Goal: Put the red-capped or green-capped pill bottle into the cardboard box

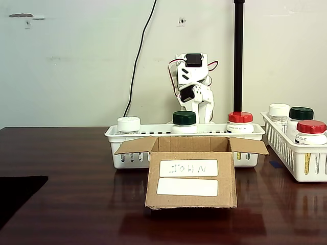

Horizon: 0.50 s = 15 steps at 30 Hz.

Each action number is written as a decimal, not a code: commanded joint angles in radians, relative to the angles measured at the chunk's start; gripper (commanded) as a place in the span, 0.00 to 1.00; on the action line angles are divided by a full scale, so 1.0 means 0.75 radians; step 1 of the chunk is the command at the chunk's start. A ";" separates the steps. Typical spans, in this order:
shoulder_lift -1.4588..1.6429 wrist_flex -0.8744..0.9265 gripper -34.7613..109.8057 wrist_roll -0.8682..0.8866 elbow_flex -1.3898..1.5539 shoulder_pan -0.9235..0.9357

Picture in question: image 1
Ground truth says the green-capped bottle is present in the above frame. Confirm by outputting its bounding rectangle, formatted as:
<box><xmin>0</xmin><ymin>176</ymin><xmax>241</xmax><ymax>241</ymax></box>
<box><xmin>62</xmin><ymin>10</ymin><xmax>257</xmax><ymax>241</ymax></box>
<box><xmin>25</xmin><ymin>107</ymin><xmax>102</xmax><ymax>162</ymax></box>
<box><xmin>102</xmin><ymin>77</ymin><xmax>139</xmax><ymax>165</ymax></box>
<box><xmin>285</xmin><ymin>106</ymin><xmax>314</xmax><ymax>143</ymax></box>
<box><xmin>171</xmin><ymin>111</ymin><xmax>199</xmax><ymax>134</ymax></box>

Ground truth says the red-capped bottle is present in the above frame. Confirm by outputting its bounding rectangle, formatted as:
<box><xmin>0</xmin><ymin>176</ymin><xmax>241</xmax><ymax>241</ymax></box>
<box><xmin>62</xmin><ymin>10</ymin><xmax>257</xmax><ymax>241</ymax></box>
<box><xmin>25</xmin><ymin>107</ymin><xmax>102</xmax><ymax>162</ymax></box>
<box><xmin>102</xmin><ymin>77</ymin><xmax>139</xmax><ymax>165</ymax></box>
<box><xmin>293</xmin><ymin>120</ymin><xmax>327</xmax><ymax>146</ymax></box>
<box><xmin>226</xmin><ymin>111</ymin><xmax>255</xmax><ymax>133</ymax></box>

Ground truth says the white-capped bottle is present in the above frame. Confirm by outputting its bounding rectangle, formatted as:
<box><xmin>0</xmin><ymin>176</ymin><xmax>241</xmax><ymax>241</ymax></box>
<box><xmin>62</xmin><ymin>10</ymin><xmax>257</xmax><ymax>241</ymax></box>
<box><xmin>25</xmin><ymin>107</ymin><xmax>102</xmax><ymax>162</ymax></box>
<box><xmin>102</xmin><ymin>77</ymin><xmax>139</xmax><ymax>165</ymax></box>
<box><xmin>116</xmin><ymin>116</ymin><xmax>142</xmax><ymax>135</ymax></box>
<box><xmin>268</xmin><ymin>103</ymin><xmax>291</xmax><ymax>126</ymax></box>

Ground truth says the open cardboard box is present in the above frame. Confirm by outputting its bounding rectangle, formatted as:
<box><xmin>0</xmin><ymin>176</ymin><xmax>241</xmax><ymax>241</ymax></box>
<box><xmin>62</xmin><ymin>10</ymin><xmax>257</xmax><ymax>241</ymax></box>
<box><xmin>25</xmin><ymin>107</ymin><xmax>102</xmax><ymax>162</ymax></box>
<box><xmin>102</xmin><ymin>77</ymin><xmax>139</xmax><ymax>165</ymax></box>
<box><xmin>114</xmin><ymin>136</ymin><xmax>270</xmax><ymax>210</ymax></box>

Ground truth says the white basket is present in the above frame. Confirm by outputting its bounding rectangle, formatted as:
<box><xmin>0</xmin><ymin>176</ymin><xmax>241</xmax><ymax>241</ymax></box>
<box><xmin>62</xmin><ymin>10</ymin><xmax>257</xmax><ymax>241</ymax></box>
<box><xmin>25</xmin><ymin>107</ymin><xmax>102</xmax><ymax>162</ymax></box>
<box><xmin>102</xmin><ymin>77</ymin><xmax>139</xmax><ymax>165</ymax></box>
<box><xmin>260</xmin><ymin>111</ymin><xmax>327</xmax><ymax>183</ymax></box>
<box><xmin>104</xmin><ymin>124</ymin><xmax>266</xmax><ymax>169</ymax></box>

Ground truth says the black vertical pole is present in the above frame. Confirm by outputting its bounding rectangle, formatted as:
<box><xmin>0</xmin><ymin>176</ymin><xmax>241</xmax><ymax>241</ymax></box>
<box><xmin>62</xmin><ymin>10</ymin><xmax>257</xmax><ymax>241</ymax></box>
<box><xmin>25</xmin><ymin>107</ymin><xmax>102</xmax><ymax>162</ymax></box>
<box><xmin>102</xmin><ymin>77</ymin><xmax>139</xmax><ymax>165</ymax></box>
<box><xmin>233</xmin><ymin>0</ymin><xmax>246</xmax><ymax>113</ymax></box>

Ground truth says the red white servo wire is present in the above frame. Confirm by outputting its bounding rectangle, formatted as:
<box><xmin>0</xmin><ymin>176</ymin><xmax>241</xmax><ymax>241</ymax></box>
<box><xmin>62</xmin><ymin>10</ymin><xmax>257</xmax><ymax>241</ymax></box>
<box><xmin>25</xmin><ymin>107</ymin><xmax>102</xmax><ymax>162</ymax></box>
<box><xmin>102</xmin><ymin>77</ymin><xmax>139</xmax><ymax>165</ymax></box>
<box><xmin>167</xmin><ymin>59</ymin><xmax>180</xmax><ymax>98</ymax></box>

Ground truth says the black hanging cable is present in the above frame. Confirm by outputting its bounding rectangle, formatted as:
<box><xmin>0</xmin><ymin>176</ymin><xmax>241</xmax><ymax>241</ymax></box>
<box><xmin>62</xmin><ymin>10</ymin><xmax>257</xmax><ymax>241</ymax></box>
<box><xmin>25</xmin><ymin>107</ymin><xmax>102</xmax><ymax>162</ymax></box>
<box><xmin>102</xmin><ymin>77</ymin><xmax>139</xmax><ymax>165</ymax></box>
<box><xmin>123</xmin><ymin>0</ymin><xmax>158</xmax><ymax>117</ymax></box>

